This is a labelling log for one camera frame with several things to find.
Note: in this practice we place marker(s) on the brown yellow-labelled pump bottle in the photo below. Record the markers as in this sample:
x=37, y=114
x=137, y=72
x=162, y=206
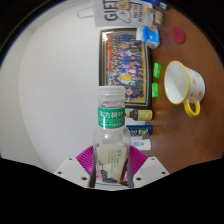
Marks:
x=143, y=115

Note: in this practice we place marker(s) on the white printed paper gift bag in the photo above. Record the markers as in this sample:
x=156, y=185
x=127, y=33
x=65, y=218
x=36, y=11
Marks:
x=113, y=13

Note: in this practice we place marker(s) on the small printed card box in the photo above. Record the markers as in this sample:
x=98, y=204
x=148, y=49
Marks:
x=159, y=17

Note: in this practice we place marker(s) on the white blue-capped tube bottle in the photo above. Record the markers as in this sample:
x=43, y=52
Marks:
x=141, y=144

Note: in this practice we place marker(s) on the flat round red coaster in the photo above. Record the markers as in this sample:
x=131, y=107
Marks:
x=179, y=35

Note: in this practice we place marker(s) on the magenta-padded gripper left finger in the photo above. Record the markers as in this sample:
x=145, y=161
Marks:
x=71, y=171

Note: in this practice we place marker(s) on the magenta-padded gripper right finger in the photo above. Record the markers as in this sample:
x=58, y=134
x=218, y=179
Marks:
x=151, y=171

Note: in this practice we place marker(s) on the framed group photo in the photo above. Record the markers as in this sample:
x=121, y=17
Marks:
x=125, y=63

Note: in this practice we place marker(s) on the blue tissue pack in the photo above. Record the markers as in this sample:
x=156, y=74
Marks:
x=150, y=36

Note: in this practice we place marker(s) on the clear green-labelled drink bottle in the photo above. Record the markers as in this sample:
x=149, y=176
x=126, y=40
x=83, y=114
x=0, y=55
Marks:
x=111, y=133

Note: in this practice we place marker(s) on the white remote control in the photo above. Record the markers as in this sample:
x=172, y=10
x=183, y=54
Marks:
x=163, y=5

